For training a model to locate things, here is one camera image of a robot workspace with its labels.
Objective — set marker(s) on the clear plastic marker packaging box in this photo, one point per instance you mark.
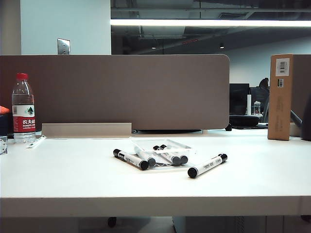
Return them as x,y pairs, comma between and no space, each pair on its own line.
177,151

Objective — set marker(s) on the tall brown cardboard box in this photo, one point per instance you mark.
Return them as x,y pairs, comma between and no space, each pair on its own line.
279,109

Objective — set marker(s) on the small blue patterned box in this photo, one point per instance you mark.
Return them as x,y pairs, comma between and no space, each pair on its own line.
3,145

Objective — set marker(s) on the black partition foot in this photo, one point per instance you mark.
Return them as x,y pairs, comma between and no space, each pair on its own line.
170,131

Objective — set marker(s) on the brown desk partition panel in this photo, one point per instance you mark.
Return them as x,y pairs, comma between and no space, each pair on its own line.
121,92

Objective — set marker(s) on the black partition clamp knob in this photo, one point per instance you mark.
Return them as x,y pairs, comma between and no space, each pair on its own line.
228,127

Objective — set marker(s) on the black computer monitor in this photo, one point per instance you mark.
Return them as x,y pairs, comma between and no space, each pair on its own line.
239,99

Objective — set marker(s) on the black round flat object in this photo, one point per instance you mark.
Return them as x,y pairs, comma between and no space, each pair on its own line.
243,120

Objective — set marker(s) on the white cylinder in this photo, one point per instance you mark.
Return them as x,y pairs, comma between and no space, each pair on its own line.
249,104

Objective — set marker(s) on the small glass jar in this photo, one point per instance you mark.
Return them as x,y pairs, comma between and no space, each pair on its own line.
257,109

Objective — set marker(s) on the long ceiling light strip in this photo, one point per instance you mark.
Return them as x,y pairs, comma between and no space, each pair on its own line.
206,23

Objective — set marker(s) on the black office chair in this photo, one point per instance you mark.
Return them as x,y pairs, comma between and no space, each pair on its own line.
264,83

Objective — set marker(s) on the black caster wheel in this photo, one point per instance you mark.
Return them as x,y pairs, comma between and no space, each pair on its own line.
111,221

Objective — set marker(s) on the clear water bottle red label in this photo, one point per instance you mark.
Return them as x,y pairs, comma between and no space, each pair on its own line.
23,121

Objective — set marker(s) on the brown neighbouring partition panel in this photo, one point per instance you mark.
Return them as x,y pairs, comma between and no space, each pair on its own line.
301,85

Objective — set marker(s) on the dark blue object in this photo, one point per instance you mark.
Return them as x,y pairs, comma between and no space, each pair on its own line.
5,125

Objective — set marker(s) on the orange object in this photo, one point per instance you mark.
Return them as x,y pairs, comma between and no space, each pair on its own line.
3,109

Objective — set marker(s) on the metal wall switch plate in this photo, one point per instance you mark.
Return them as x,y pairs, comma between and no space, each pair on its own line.
63,46

